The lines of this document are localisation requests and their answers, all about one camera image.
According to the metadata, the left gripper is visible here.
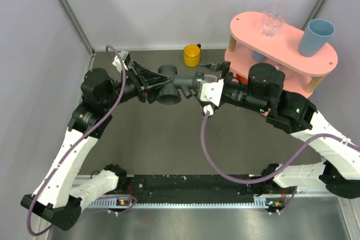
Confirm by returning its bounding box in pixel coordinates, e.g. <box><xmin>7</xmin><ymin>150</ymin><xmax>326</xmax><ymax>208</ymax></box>
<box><xmin>102</xmin><ymin>60</ymin><xmax>173</xmax><ymax>109</ymax></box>

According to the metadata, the grey plastic pipe fitting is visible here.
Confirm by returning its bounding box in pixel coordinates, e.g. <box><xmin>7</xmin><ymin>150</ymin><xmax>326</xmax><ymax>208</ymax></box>
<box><xmin>157</xmin><ymin>65</ymin><xmax>200</xmax><ymax>105</ymax></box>

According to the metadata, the clear trap with grey nut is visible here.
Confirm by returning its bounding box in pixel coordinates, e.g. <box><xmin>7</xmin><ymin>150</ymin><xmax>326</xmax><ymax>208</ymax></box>
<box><xmin>194</xmin><ymin>71</ymin><xmax>218</xmax><ymax>94</ymax></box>

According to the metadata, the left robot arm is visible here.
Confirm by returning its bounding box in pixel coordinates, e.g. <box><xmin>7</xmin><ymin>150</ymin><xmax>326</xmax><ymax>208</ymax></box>
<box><xmin>20</xmin><ymin>58</ymin><xmax>177</xmax><ymax>236</ymax></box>

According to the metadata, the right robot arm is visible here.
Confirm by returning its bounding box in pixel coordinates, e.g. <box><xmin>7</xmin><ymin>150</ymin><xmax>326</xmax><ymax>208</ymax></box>
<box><xmin>193</xmin><ymin>61</ymin><xmax>359</xmax><ymax>199</ymax></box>

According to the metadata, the yellow mug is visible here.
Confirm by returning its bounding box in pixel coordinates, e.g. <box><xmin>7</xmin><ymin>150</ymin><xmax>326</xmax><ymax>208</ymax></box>
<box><xmin>183</xmin><ymin>44</ymin><xmax>201</xmax><ymax>67</ymax></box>

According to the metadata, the clear drinking glass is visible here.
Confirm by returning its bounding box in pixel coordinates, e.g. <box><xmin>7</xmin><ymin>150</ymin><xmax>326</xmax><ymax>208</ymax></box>
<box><xmin>260</xmin><ymin>2</ymin><xmax>289</xmax><ymax>37</ymax></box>

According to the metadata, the pink three-tier shelf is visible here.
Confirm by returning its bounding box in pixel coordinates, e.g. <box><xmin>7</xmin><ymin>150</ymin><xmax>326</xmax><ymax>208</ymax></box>
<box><xmin>224</xmin><ymin>11</ymin><xmax>338</xmax><ymax>98</ymax></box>

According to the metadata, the tall blue cup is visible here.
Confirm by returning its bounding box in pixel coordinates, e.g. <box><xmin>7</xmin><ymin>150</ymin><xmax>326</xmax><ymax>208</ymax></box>
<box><xmin>298</xmin><ymin>19</ymin><xmax>335</xmax><ymax>57</ymax></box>

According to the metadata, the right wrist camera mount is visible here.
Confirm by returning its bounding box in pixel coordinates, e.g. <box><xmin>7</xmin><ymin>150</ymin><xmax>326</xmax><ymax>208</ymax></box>
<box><xmin>197</xmin><ymin>79</ymin><xmax>224</xmax><ymax>116</ymax></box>

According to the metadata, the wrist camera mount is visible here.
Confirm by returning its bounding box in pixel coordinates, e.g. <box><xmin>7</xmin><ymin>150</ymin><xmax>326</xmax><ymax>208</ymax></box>
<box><xmin>197</xmin><ymin>79</ymin><xmax>224</xmax><ymax>116</ymax></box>
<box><xmin>112</xmin><ymin>51</ymin><xmax>131</xmax><ymax>73</ymax></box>

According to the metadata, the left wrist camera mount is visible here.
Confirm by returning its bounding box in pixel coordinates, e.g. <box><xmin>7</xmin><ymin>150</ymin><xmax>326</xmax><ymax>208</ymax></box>
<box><xmin>112</xmin><ymin>51</ymin><xmax>131</xmax><ymax>73</ymax></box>

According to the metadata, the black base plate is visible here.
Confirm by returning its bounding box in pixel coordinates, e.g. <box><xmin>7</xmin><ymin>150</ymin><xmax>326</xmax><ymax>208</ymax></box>
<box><xmin>120</xmin><ymin>175</ymin><xmax>268</xmax><ymax>204</ymax></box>

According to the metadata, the grey slotted cable duct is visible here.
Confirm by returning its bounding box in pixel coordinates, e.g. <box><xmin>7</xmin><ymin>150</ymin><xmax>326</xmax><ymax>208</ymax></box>
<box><xmin>88</xmin><ymin>197</ymin><xmax>285</xmax><ymax>210</ymax></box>

